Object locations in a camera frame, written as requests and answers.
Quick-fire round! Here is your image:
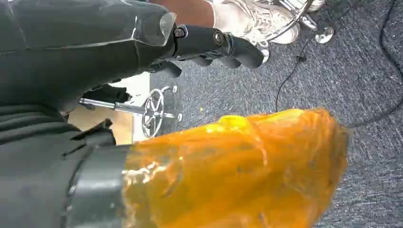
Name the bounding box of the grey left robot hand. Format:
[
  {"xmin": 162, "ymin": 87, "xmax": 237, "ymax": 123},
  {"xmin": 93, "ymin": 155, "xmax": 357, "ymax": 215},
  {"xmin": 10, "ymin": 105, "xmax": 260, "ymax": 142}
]
[{"xmin": 0, "ymin": 0, "xmax": 349, "ymax": 228}]

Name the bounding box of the person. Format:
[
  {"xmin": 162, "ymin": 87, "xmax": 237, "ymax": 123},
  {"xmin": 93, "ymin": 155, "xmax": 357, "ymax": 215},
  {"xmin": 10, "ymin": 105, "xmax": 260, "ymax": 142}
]
[{"xmin": 150, "ymin": 0, "xmax": 219, "ymax": 29}]

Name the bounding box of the white sneaker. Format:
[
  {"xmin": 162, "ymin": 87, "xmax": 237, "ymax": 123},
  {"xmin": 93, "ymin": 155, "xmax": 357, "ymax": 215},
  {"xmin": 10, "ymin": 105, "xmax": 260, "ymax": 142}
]
[
  {"xmin": 306, "ymin": 0, "xmax": 327, "ymax": 13},
  {"xmin": 211, "ymin": 0, "xmax": 301, "ymax": 48}
]

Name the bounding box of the chrome chair base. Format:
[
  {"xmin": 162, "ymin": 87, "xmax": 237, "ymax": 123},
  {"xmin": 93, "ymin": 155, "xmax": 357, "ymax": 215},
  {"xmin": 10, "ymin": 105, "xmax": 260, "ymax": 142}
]
[{"xmin": 264, "ymin": 0, "xmax": 335, "ymax": 45}]

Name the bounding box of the black floor cable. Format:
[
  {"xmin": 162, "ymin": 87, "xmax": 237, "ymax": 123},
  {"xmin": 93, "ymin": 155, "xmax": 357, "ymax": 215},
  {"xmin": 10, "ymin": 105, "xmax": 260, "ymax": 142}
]
[
  {"xmin": 274, "ymin": 0, "xmax": 363, "ymax": 113},
  {"xmin": 345, "ymin": 0, "xmax": 403, "ymax": 129}
]

